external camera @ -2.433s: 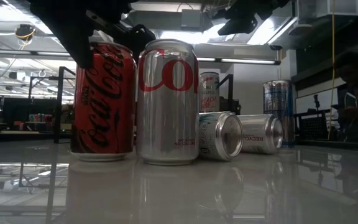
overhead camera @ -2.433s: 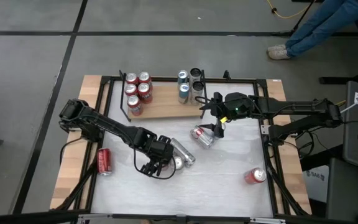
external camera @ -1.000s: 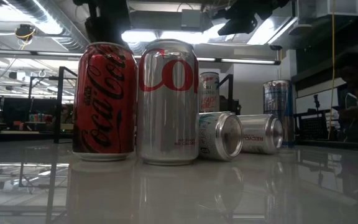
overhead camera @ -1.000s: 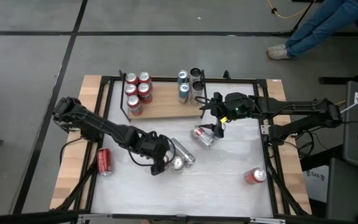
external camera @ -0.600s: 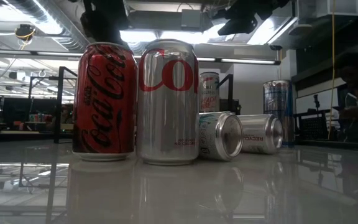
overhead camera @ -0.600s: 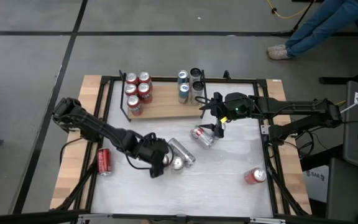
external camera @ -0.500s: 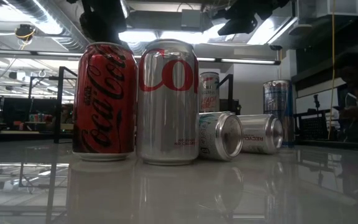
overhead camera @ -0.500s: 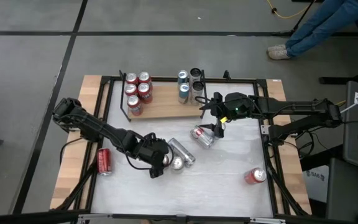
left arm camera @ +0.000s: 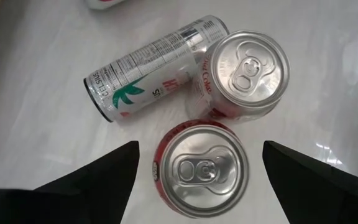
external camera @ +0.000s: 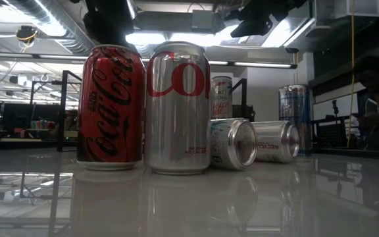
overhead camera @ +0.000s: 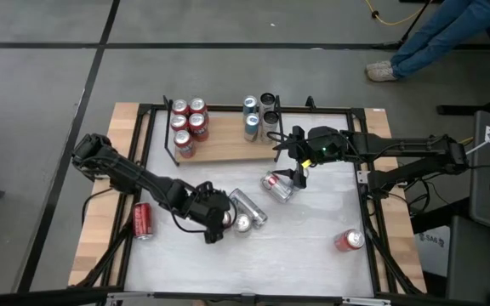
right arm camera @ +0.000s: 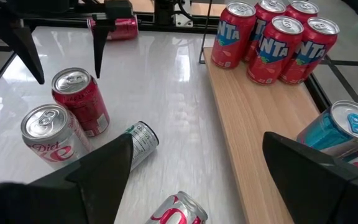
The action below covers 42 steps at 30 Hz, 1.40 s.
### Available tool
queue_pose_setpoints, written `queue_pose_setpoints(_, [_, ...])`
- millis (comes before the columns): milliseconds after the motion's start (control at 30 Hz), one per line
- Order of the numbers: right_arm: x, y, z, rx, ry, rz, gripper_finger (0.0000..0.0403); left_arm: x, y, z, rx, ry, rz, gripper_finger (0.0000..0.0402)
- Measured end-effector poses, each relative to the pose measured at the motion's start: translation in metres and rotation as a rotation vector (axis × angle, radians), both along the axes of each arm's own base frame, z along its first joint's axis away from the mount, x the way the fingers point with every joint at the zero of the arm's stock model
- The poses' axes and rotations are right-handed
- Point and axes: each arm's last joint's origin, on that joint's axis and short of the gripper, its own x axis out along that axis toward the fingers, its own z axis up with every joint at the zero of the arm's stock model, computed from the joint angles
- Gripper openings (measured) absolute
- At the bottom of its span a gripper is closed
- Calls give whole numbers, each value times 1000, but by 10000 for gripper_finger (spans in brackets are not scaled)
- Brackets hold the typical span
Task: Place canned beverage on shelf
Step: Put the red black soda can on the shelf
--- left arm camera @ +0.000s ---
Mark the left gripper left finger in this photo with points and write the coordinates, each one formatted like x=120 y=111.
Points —
x=57 y=202

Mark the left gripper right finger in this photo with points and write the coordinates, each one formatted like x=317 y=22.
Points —
x=328 y=199

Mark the red Coke Zero can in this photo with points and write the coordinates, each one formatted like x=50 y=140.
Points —
x=200 y=171

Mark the silver Diet Coke can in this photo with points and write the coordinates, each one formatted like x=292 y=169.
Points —
x=247 y=71
x=104 y=3

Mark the white Celsius can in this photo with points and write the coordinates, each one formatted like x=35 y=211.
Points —
x=141 y=71

